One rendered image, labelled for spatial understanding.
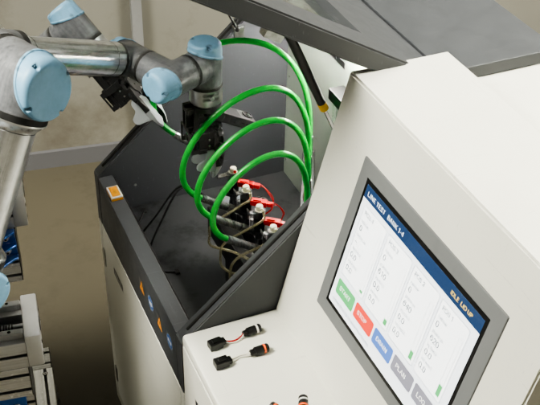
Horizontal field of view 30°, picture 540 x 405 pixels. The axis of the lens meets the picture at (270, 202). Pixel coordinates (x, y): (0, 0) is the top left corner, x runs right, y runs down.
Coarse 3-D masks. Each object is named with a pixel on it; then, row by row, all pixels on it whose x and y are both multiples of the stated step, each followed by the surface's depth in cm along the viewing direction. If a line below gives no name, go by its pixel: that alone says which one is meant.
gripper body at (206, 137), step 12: (192, 108) 225; (204, 108) 224; (216, 108) 225; (192, 120) 228; (204, 120) 228; (192, 132) 229; (204, 132) 228; (216, 132) 229; (204, 144) 230; (216, 144) 230
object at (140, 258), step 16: (112, 176) 266; (112, 208) 255; (128, 208) 255; (112, 224) 260; (128, 224) 250; (112, 240) 266; (128, 240) 246; (144, 240) 245; (128, 256) 251; (144, 256) 240; (128, 272) 256; (144, 272) 237; (160, 272) 236; (144, 288) 242; (160, 288) 231; (144, 304) 246; (160, 304) 228; (176, 304) 227; (176, 320) 223; (160, 336) 237; (176, 352) 225; (176, 368) 228
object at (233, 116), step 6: (228, 108) 232; (234, 108) 233; (222, 114) 228; (228, 114) 229; (234, 114) 230; (240, 114) 232; (246, 114) 233; (216, 120) 228; (222, 120) 229; (228, 120) 230; (234, 120) 230; (240, 120) 231; (246, 120) 231; (252, 120) 233; (240, 126) 232
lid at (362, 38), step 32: (192, 0) 168; (224, 0) 171; (256, 0) 175; (288, 0) 198; (320, 0) 210; (352, 0) 224; (288, 32) 180; (320, 32) 182; (352, 32) 193; (384, 32) 210; (384, 64) 193
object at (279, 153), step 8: (272, 152) 211; (280, 152) 212; (288, 152) 213; (256, 160) 210; (264, 160) 211; (296, 160) 214; (248, 168) 210; (304, 168) 217; (240, 176) 211; (304, 176) 218; (232, 184) 211; (304, 184) 220; (224, 192) 212; (304, 192) 222; (216, 200) 212; (304, 200) 223; (216, 208) 213; (216, 232) 217; (224, 240) 219; (232, 240) 220; (240, 240) 222; (248, 248) 223
